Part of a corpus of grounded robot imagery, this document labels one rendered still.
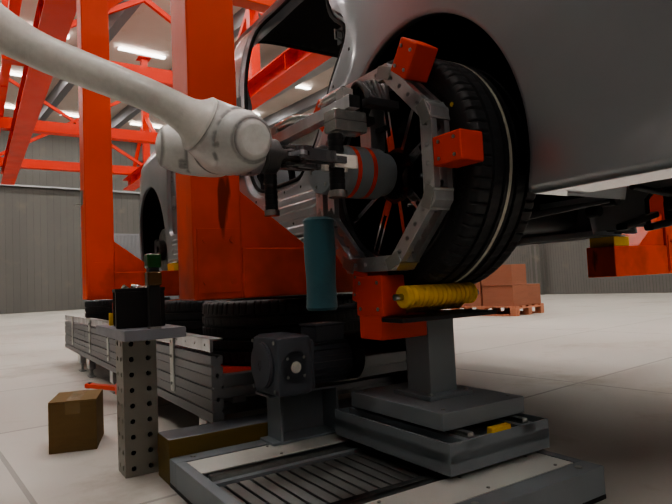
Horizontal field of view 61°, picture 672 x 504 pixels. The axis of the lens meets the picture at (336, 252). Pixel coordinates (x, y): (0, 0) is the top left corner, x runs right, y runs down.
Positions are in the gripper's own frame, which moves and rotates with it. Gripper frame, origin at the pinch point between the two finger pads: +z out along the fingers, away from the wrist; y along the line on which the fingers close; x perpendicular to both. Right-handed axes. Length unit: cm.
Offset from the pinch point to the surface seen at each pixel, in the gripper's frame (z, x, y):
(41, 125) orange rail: 24, 248, -909
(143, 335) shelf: -32, -40, -53
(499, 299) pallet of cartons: 532, -59, -424
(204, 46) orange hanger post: -9, 49, -60
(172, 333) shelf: -24, -40, -53
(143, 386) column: -27, -57, -73
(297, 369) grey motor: 8, -52, -39
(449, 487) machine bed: 20, -75, 9
